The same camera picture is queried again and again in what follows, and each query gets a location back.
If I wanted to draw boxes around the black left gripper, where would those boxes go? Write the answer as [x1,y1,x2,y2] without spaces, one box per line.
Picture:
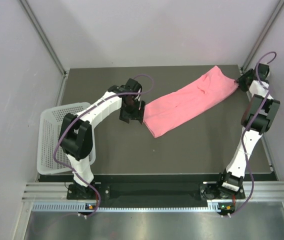
[119,98,145,124]

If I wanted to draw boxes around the pink t shirt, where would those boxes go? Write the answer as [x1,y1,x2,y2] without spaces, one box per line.
[144,66,238,138]

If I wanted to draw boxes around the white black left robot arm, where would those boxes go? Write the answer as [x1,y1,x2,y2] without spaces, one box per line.
[57,78,146,199]

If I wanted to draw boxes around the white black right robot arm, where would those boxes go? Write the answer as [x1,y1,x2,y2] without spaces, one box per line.
[215,63,281,198]

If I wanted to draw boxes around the white perforated plastic basket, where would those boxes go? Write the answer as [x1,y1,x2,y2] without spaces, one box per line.
[37,102,90,175]

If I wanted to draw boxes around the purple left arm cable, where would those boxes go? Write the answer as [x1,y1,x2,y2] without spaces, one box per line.
[53,74,155,218]

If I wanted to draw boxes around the aluminium frame post right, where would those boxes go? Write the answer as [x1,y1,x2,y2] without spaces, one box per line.
[239,0,284,73]

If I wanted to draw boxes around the aluminium frame post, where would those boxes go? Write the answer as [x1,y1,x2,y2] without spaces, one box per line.
[239,0,284,73]
[18,0,67,76]

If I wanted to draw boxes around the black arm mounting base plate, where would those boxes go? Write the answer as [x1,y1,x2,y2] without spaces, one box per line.
[66,174,246,208]

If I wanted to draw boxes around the grey slotted cable duct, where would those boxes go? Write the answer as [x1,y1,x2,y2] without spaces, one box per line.
[32,202,231,213]

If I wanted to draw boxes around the aluminium frame post left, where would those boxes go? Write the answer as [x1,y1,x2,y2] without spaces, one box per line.
[18,0,67,76]

